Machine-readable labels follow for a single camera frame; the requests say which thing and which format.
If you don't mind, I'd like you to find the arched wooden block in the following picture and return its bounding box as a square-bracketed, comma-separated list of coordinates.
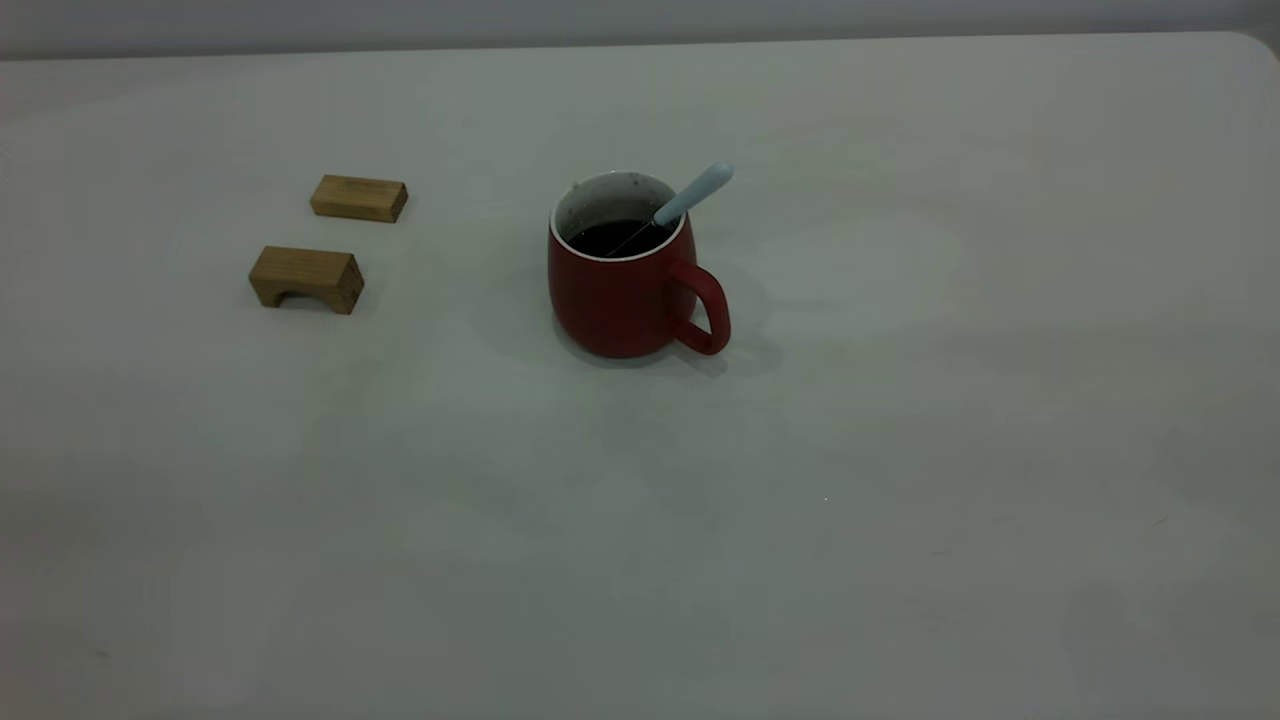
[248, 246, 365, 315]

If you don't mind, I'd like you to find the flat wooden block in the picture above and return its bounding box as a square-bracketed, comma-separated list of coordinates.
[309, 175, 409, 224]

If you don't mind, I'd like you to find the red ceramic cup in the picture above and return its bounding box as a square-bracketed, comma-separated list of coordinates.
[547, 171, 732, 359]

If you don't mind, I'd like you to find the spoon with light blue handle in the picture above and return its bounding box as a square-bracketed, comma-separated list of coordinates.
[600, 162, 735, 259]

